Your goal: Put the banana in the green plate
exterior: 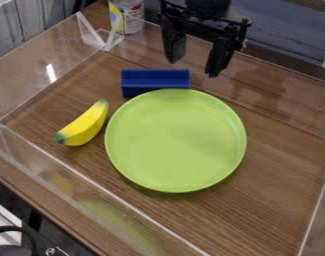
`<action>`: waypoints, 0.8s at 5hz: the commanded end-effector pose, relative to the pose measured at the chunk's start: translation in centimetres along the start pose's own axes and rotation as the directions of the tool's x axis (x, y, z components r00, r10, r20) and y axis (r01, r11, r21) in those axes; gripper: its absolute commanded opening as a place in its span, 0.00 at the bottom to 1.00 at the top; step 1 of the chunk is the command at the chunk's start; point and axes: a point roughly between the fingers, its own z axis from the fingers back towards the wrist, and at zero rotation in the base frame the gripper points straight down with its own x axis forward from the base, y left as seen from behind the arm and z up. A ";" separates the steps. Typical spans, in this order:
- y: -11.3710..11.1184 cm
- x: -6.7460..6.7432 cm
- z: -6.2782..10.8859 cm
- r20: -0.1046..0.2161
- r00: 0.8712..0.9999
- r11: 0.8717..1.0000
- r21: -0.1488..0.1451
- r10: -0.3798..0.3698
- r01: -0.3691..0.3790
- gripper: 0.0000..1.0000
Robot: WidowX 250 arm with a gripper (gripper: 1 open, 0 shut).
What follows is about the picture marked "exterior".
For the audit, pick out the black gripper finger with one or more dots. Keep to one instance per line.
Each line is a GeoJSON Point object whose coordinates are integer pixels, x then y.
{"type": "Point", "coordinates": [173, 39]}
{"type": "Point", "coordinates": [220, 55]}

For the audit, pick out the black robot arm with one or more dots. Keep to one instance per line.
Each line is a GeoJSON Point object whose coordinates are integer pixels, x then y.
{"type": "Point", "coordinates": [212, 18]}

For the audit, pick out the green round plate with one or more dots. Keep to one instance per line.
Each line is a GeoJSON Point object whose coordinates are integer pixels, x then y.
{"type": "Point", "coordinates": [176, 140]}

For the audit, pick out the blue rectangular block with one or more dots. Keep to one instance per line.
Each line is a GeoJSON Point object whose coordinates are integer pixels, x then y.
{"type": "Point", "coordinates": [138, 81]}

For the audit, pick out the yellow toy banana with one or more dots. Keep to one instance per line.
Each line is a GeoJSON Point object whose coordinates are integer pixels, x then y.
{"type": "Point", "coordinates": [85, 127]}

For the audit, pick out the clear acrylic enclosure walls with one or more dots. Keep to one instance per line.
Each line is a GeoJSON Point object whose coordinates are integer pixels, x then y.
{"type": "Point", "coordinates": [264, 212]}

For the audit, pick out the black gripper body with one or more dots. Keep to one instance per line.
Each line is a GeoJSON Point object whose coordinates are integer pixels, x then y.
{"type": "Point", "coordinates": [208, 16]}

